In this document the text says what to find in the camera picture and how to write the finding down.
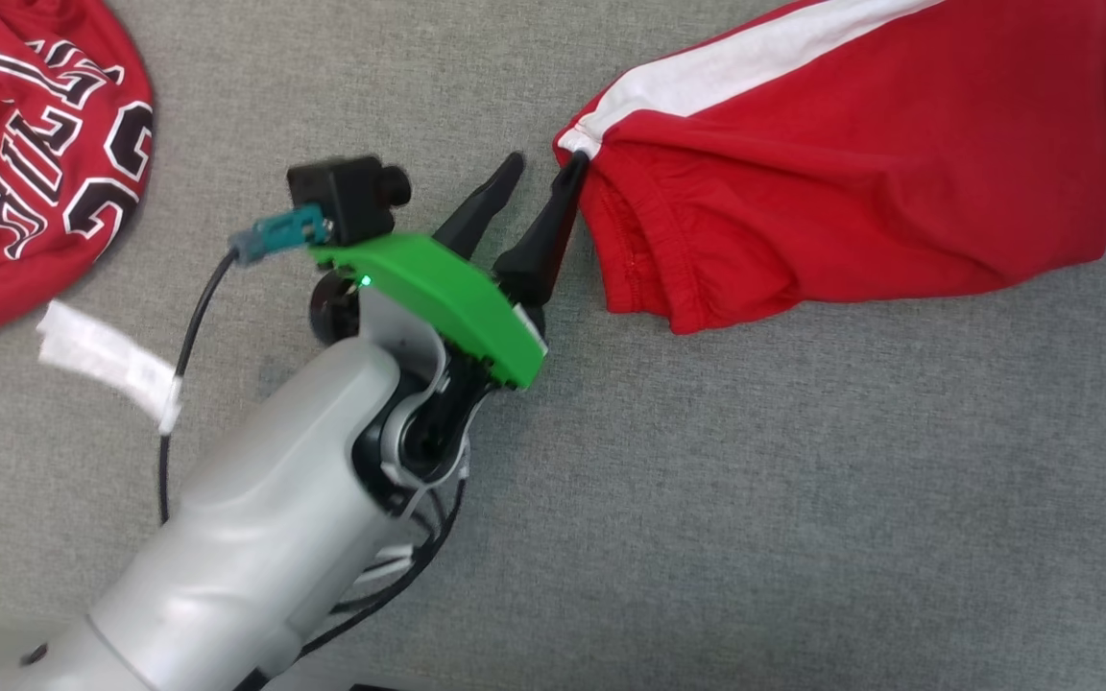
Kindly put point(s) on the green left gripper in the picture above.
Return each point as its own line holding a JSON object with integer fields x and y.
{"x": 457, "y": 307}

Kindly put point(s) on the red shirt with white stripe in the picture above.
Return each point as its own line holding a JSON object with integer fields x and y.
{"x": 851, "y": 192}

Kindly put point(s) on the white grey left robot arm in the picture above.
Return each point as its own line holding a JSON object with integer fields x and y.
{"x": 255, "y": 518}

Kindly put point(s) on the grey fabric sofa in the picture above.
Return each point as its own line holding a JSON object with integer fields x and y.
{"x": 707, "y": 499}

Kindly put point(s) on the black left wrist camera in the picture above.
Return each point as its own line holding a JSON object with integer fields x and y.
{"x": 342, "y": 197}

